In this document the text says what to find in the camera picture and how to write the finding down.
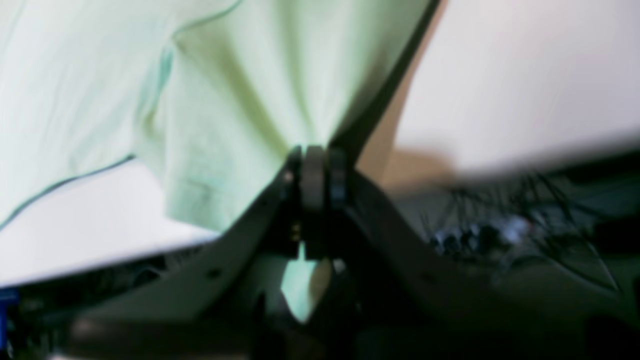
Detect black cable bundle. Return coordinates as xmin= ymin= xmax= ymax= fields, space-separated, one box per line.
xmin=425 ymin=170 xmax=626 ymax=296

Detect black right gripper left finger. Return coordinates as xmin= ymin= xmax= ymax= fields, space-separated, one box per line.
xmin=70 ymin=146 xmax=303 ymax=360

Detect light green T-shirt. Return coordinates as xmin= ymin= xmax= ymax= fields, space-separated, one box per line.
xmin=0 ymin=0 xmax=441 ymax=321

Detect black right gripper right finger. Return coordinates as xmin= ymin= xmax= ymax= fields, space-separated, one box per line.
xmin=327 ymin=149 xmax=639 ymax=360

